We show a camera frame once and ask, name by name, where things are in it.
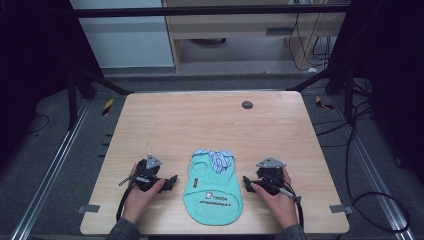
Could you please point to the black metal stand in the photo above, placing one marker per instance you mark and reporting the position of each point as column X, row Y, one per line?
column 348, row 93
column 71, row 100

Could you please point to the black curtain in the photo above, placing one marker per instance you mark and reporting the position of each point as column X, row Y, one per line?
column 390, row 73
column 33, row 66

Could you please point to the person's right hand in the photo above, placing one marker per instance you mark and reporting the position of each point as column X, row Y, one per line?
column 278, row 203

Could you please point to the grey table bracket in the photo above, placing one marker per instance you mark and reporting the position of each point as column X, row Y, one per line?
column 340, row 209
column 88, row 209

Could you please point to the grey round table grommet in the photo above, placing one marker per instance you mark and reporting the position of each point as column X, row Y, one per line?
column 247, row 105

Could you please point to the white cabinet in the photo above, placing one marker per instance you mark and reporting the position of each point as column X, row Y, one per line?
column 126, row 43

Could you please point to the black horizontal frame bar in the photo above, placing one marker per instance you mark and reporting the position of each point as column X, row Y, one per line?
column 200, row 11

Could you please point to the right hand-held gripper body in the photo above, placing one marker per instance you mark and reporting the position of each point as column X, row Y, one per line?
column 270, row 173

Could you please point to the aluminium floor rail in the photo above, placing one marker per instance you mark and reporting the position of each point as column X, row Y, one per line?
column 50, row 173
column 376, row 180

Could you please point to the person's left hand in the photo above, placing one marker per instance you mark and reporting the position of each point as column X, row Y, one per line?
column 140, row 201

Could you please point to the teal pet shirt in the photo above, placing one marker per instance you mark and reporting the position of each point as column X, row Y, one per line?
column 213, row 196

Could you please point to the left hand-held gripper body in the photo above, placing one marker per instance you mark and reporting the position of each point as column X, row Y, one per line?
column 148, row 172

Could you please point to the light wooden desk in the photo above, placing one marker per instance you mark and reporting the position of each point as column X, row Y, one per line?
column 233, row 23

